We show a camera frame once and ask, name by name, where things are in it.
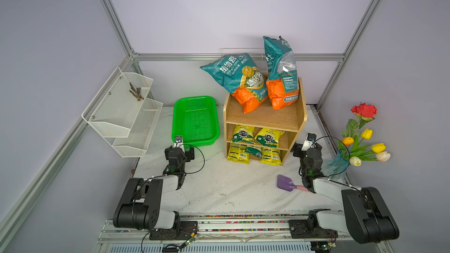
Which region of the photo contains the yellow green fertilizer packet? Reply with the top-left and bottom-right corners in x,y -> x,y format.
260,148 -> 281,166
232,125 -> 255,144
255,128 -> 284,148
227,143 -> 250,165

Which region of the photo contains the teal orange soil bag back-facing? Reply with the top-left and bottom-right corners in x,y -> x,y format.
263,36 -> 300,110

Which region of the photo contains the teal orange soil bag front-facing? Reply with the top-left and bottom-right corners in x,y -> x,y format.
200,53 -> 268,114

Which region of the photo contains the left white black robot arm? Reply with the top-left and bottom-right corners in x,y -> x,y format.
112,144 -> 195,235

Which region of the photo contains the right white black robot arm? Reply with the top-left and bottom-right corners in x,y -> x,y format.
291,144 -> 400,244

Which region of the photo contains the wooden two-tier shelf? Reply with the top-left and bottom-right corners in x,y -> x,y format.
223,78 -> 308,164

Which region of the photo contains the blue glass vase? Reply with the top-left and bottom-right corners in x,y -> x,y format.
321,152 -> 350,180

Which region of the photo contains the purple pink toy shovel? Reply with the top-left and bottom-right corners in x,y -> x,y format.
277,175 -> 308,192

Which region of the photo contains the green plastic basket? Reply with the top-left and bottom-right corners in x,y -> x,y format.
172,96 -> 220,147

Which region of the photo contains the artificial flower bouquet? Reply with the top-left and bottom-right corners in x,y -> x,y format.
338,103 -> 391,166

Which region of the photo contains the brown twigs bundle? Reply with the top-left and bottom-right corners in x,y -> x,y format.
129,83 -> 144,101

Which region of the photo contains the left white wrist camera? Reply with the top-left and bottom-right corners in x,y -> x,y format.
173,136 -> 184,148

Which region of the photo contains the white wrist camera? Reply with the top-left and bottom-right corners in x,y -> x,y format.
301,133 -> 317,151
173,136 -> 184,148

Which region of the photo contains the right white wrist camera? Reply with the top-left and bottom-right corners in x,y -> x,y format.
301,133 -> 317,151

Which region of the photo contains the white mesh wall rack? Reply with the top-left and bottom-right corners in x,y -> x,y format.
82,67 -> 163,158

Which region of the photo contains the metal base rail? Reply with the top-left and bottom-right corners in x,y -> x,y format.
94,213 -> 393,253

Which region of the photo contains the white wire wall basket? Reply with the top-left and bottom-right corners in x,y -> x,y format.
219,48 -> 266,61

